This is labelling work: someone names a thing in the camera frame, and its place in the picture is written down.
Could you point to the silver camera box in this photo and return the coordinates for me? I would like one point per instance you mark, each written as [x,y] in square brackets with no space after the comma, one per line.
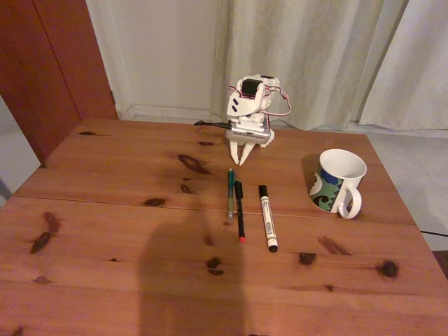
[249,136]

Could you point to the white mug with green pattern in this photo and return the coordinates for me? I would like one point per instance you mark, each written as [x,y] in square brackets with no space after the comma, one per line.
[336,189]

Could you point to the white marker with black cap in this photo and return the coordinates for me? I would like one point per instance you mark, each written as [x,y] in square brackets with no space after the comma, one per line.
[267,217]

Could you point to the wide cream curtain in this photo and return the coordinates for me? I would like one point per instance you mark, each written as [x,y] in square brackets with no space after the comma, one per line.
[301,63]

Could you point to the green pen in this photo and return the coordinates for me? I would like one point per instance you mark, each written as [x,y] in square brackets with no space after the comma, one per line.
[230,196]

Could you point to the black pen with red end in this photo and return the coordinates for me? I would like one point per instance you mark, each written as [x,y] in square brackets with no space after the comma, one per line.
[239,210]

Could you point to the brown wooden door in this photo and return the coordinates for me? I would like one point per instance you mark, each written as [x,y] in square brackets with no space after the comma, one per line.
[42,70]

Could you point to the narrow cream curtain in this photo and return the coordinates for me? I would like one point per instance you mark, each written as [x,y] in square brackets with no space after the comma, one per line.
[416,70]

